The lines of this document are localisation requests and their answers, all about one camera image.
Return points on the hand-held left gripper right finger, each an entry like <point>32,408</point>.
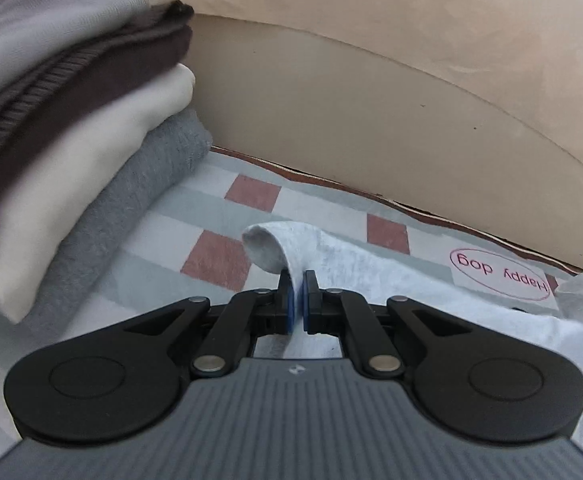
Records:
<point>310,310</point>

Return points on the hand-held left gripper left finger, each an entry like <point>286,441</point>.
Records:
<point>290,310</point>

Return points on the checkered floor mat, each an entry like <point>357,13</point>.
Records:
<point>321,195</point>

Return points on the light grey t-shirt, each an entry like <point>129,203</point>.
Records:
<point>421,290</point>

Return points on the grey folded top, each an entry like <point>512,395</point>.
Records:
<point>31,35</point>

